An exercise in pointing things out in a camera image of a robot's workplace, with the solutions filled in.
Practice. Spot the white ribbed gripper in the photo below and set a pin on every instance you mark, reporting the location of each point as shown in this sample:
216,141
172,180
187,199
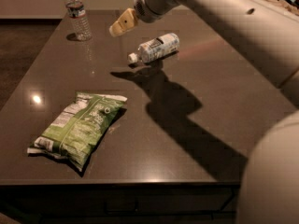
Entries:
147,7

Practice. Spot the clear water bottle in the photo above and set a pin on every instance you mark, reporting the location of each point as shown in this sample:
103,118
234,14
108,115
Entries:
77,13

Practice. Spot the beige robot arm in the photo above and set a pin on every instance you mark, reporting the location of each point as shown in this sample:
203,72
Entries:
267,37

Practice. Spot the lying white-label plastic bottle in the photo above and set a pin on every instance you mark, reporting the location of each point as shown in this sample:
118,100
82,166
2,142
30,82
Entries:
155,49

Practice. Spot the green chip bag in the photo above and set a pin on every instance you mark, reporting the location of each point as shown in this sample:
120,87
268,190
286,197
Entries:
76,131

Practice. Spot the black wire napkin basket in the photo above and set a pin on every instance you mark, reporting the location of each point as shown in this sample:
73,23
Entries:
289,5

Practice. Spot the dark cabinet drawer with handle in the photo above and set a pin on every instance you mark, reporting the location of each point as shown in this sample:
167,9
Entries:
116,202

